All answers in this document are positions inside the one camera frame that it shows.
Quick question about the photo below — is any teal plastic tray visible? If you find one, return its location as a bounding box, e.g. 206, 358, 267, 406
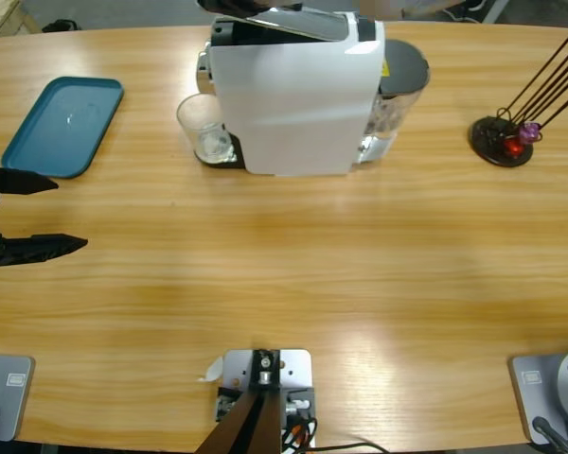
0, 76, 125, 180

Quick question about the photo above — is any dark camera post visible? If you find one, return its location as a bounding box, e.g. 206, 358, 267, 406
193, 348, 284, 454

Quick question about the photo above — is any orange and white cable bundle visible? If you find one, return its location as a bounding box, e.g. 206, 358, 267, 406
281, 415, 319, 450

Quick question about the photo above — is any black object on floor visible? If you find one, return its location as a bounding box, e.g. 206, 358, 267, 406
42, 18, 81, 33

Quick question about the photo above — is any clear water tank black lid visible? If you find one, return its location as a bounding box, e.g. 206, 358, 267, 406
357, 39, 432, 166

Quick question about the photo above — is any purple coffee capsule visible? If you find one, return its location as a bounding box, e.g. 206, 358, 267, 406
518, 121, 543, 145

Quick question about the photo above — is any thin black cable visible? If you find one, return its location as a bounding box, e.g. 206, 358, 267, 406
307, 441, 392, 454

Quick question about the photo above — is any chrome coffee machine lever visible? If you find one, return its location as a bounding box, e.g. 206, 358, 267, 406
243, 5, 352, 43

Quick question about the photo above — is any white capsule coffee machine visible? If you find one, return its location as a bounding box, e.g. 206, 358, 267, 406
192, 11, 388, 178

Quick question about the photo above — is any grey metal frame leg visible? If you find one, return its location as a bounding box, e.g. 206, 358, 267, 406
481, 0, 508, 24

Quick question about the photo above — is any thick black base cable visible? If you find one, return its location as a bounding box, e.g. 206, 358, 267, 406
532, 415, 568, 454

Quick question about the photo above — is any white paper tag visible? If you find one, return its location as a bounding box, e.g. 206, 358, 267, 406
197, 357, 224, 383

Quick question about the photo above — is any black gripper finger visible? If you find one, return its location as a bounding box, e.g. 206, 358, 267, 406
196, 0, 266, 15
259, 0, 307, 11

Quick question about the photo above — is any clear drinking glass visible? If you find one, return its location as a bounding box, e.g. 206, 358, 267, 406
176, 93, 236, 166

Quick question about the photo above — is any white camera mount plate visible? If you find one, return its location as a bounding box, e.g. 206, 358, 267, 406
216, 348, 317, 449

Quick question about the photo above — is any black capsule holder with rods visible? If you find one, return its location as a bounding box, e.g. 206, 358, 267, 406
468, 30, 568, 169

